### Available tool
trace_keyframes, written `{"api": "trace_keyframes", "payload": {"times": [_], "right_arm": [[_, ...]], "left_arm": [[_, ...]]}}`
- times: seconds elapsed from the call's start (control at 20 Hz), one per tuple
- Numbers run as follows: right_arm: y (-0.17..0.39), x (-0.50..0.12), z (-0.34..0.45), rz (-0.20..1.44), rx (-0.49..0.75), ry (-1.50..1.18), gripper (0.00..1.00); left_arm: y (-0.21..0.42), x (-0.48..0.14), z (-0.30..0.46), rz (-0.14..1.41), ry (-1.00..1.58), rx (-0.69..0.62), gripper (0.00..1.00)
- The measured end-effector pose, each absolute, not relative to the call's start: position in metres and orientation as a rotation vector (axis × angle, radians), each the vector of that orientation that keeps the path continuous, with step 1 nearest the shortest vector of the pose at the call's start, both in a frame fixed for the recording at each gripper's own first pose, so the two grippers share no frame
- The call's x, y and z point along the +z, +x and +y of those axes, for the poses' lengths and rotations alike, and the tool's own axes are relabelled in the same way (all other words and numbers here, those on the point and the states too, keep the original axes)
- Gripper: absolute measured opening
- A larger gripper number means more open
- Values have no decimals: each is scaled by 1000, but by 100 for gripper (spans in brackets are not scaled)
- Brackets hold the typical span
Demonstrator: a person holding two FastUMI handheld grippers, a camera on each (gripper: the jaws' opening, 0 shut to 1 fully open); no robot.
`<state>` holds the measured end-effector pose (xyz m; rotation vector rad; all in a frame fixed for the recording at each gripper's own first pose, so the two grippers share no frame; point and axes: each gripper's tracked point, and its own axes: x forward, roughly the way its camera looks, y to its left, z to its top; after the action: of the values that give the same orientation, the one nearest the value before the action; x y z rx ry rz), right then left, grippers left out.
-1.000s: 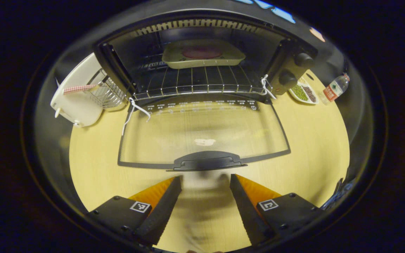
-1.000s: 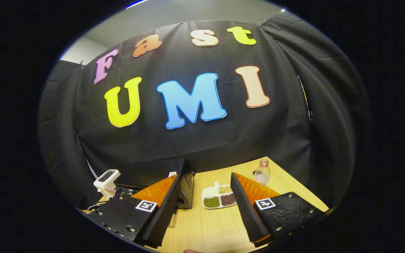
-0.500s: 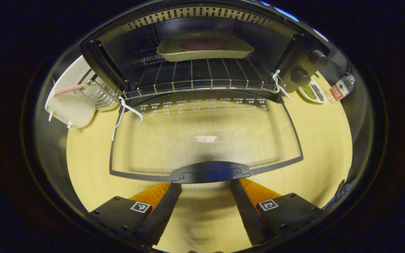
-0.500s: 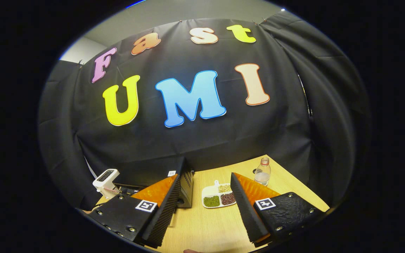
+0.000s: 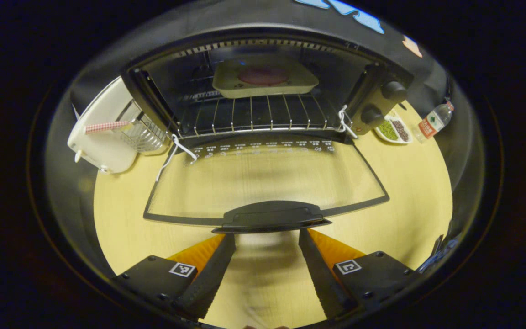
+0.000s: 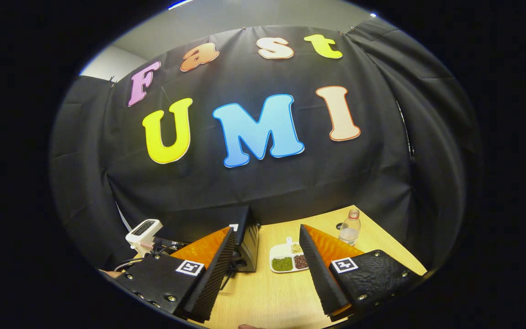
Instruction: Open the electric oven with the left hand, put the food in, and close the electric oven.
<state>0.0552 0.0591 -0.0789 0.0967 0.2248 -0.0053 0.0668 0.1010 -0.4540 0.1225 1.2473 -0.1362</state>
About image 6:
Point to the green mung beans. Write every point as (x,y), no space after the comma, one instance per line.
(282,264)

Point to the black backdrop cloth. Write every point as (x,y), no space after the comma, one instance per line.
(290,183)

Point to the black electric oven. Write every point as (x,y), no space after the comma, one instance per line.
(247,246)

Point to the clear plastic water bottle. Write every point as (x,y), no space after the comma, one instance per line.
(349,235)

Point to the yellow soybeans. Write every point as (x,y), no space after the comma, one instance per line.
(296,248)

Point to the dark red beans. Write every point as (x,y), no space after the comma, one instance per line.
(300,262)

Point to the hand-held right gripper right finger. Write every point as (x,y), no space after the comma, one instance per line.
(320,274)

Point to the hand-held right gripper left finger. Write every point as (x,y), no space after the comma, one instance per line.
(215,278)

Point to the white toaster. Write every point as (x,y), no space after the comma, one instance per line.
(142,233)

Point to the white divided tray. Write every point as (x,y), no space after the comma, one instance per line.
(281,250)

